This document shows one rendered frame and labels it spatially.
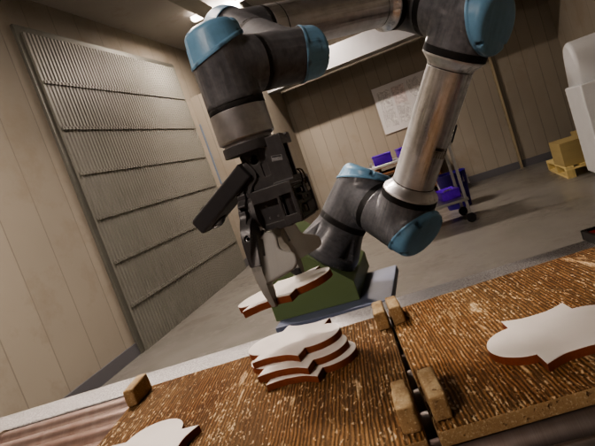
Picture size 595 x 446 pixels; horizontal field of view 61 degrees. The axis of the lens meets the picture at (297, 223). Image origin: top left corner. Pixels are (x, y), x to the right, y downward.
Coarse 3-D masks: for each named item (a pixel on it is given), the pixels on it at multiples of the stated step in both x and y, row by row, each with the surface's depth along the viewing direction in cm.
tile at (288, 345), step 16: (320, 320) 76; (272, 336) 76; (288, 336) 73; (304, 336) 71; (320, 336) 69; (336, 336) 68; (256, 352) 71; (272, 352) 69; (288, 352) 67; (304, 352) 66
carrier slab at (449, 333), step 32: (576, 256) 74; (480, 288) 74; (512, 288) 70; (544, 288) 66; (576, 288) 63; (416, 320) 71; (448, 320) 67; (480, 320) 63; (416, 352) 61; (448, 352) 58; (480, 352) 55; (448, 384) 51; (480, 384) 49; (512, 384) 47; (544, 384) 45; (576, 384) 44; (480, 416) 44; (512, 416) 43; (544, 416) 43
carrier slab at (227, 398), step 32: (384, 352) 64; (160, 384) 81; (192, 384) 76; (224, 384) 72; (256, 384) 68; (320, 384) 61; (352, 384) 58; (384, 384) 56; (128, 416) 72; (160, 416) 68; (192, 416) 65; (224, 416) 62; (256, 416) 59; (288, 416) 56; (320, 416) 54; (352, 416) 51; (384, 416) 49
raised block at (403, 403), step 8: (392, 384) 49; (400, 384) 49; (392, 392) 48; (400, 392) 47; (408, 392) 47; (400, 400) 46; (408, 400) 45; (400, 408) 45; (408, 408) 44; (400, 416) 45; (408, 416) 44; (416, 416) 44; (400, 424) 45; (408, 424) 44; (416, 424) 44; (408, 432) 45; (416, 432) 45
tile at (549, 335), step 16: (560, 304) 58; (512, 320) 58; (528, 320) 57; (544, 320) 55; (560, 320) 54; (576, 320) 53; (592, 320) 52; (496, 336) 55; (512, 336) 54; (528, 336) 53; (544, 336) 52; (560, 336) 51; (576, 336) 50; (592, 336) 48; (496, 352) 52; (512, 352) 51; (528, 352) 50; (544, 352) 49; (560, 352) 48; (576, 352) 47; (592, 352) 47
